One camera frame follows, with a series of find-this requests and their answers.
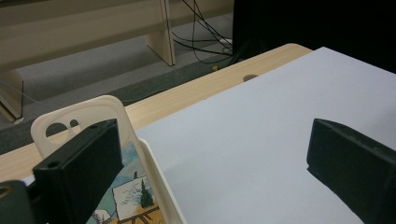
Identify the white power strip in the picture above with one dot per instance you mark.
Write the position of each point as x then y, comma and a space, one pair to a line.
226, 40

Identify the beige wooden bench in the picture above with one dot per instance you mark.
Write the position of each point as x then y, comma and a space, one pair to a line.
77, 34

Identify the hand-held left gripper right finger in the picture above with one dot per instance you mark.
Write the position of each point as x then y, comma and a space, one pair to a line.
355, 168

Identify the yellow tape piece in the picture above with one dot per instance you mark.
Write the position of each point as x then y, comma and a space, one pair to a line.
214, 67

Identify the white plastic bin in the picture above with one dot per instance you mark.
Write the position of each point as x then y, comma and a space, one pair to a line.
162, 186

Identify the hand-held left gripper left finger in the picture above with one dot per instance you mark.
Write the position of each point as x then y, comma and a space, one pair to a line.
77, 174

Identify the white table sheet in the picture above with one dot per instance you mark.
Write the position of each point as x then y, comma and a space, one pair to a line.
249, 149

